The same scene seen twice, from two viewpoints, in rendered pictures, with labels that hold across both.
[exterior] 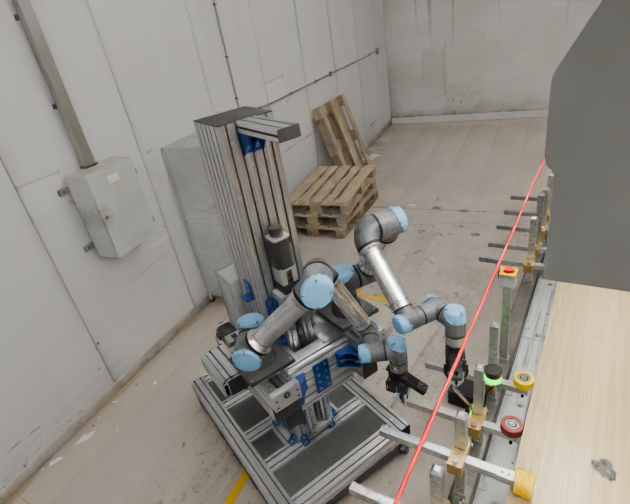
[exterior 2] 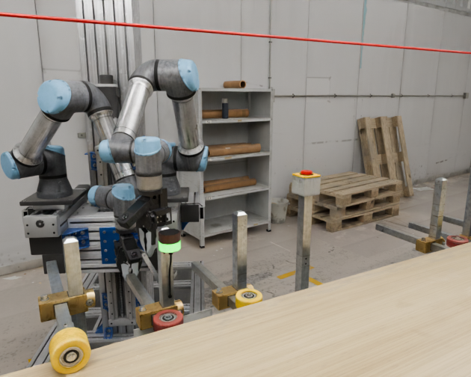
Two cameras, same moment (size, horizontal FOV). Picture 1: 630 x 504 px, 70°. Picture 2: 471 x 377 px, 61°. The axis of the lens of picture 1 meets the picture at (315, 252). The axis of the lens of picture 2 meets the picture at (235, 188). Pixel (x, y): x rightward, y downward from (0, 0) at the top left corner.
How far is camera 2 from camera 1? 1.51 m
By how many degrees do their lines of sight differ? 28
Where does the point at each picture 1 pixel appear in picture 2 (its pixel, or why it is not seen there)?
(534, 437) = (169, 336)
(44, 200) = not seen: hidden behind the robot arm
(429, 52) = not seen: outside the picture
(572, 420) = (235, 345)
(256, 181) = (102, 28)
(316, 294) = (47, 95)
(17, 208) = (37, 82)
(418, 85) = not seen: outside the picture
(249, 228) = (87, 71)
